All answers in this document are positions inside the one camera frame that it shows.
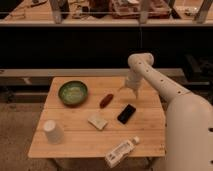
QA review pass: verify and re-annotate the white upside-down cup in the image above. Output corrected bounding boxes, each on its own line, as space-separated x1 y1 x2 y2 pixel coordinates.
43 120 64 144

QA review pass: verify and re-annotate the red pepper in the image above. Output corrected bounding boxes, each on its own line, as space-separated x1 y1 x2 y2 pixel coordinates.
100 94 114 108

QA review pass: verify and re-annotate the white tube with cap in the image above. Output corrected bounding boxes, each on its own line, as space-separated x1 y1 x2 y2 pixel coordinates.
105 136 140 168

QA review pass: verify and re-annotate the green bowl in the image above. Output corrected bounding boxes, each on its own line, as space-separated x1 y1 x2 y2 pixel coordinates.
58 80 88 106

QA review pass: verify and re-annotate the white sponge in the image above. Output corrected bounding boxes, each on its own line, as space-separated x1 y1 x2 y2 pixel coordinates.
88 115 108 130

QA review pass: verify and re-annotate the wooden table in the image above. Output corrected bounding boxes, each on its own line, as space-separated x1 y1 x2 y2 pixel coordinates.
28 77 165 158

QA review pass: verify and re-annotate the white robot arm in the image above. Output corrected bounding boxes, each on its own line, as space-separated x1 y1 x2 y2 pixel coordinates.
124 53 213 171

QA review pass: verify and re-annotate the background workbench shelf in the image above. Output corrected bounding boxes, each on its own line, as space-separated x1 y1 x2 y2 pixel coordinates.
0 0 213 27

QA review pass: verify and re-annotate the black smartphone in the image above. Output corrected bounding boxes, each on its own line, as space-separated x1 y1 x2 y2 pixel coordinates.
117 104 136 124

